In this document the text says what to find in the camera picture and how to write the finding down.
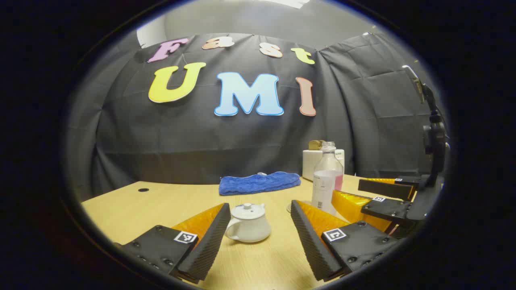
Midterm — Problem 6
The clear plastic water bottle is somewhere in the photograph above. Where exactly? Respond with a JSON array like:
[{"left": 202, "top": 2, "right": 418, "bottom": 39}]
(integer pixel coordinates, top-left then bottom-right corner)
[{"left": 311, "top": 141, "right": 344, "bottom": 216}]

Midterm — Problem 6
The ceiling light panel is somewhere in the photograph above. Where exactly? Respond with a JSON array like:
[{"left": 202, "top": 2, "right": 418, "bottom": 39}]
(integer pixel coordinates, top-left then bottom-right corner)
[{"left": 258, "top": 0, "right": 311, "bottom": 9}]

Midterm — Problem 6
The white teacup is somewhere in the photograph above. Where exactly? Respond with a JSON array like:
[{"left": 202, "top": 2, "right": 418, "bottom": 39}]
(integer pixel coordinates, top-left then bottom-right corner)
[{"left": 225, "top": 209, "right": 271, "bottom": 243}]

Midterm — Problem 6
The white toaster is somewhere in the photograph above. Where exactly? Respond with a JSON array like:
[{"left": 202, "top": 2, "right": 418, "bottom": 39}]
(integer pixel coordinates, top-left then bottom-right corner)
[{"left": 302, "top": 148, "right": 345, "bottom": 193}]

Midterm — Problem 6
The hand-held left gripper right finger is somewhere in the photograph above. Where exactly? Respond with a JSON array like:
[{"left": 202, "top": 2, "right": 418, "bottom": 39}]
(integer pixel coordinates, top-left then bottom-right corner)
[{"left": 290, "top": 199, "right": 404, "bottom": 282}]

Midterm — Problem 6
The blue towel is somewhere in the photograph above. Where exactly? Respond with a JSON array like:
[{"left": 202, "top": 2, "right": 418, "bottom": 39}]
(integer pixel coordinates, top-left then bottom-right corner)
[{"left": 219, "top": 172, "right": 302, "bottom": 197}]

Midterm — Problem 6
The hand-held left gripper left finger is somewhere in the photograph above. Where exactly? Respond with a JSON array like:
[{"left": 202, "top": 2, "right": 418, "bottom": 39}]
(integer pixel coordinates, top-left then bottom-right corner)
[{"left": 114, "top": 203, "right": 231, "bottom": 284}]

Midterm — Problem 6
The black backdrop cloth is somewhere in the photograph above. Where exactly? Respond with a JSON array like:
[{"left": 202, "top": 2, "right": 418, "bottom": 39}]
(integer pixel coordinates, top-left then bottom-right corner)
[{"left": 67, "top": 32, "right": 444, "bottom": 202}]

